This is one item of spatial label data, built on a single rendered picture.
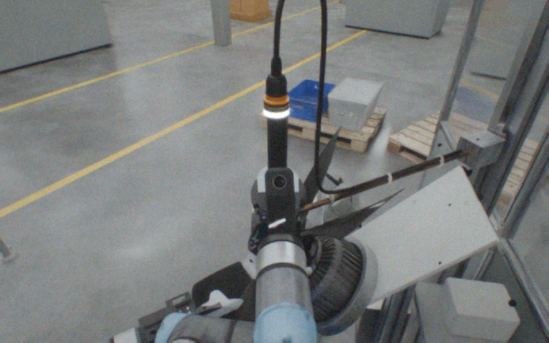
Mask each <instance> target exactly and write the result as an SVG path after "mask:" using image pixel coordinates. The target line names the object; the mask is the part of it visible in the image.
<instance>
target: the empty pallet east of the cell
mask: <svg viewBox="0 0 549 343"><path fill-rule="evenodd" d="M439 116H440V111H439V112H438V113H437V114H432V115H431V116H430V117H427V118H424V121H421V122H417V123H415V124H414V125H412V126H410V127H407V129H406V128H405V129H403V130H401V131H399V132H396V133H395V134H393V135H391V136H389V137H388V143H387V146H386V148H387V149H388V150H390V151H392V152H394V153H396V154H398V155H400V156H401V157H403V158H404V159H407V160H409V161H410V162H412V163H415V164H419V163H424V162H425V161H424V160H422V159H420V158H418V157H417V156H415V155H413V154H411V153H409V152H407V151H406V150H405V149H407V148H410V149H412V150H414V151H416V152H418V153H420V154H424V155H426V156H428V153H429V150H430V147H431V142H432V138H433V135H434V131H435V128H436V126H437V122H438V119H439Z"/></svg>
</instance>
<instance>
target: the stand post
mask: <svg viewBox="0 0 549 343"><path fill-rule="evenodd" d="M416 286H417V282H416V283H415V284H414V285H411V286H409V287H406V288H405V289H403V290H401V291H399V292H396V293H394V294H392V295H390V296H388V297H386V298H383V302H382V307H381V311H380V314H379V317H378V321H377V323H376V327H375V329H374V333H373V338H372V342H371V343H397V340H398V338H399V334H400V330H401V328H402V326H403V323H404V319H405V315H406V314H407V311H408V307H409V304H411V302H410V301H412V298H413V294H414V292H415V289H416Z"/></svg>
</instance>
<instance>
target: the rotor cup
mask: <svg viewBox="0 0 549 343"><path fill-rule="evenodd" d="M308 241H309V242H308V243H307V244H303V247H304V253H305V254H306V268H307V267H308V266H309V264H310V263H311V262H312V261H313V258H314V256H315V252H316V249H317V238H316V237H314V238H308ZM259 244H260V242H259V222H258V223H257V226H256V227H255V229H254V230H253V232H252V234H250V236H249V239H248V250H249V252H251V253H252V254H253V255H255V256H257V253H258V247H259Z"/></svg>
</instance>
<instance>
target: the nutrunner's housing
mask: <svg viewBox="0 0 549 343"><path fill-rule="evenodd" d="M265 94H266V96H268V97H273V98H280V97H284V96H286V95H287V94H288V89H287V79H286V78H285V75H284V74H283V73H282V60H281V57H279V58H274V57H273V58H271V61H270V74H268V76H267V78H266V89H265Z"/></svg>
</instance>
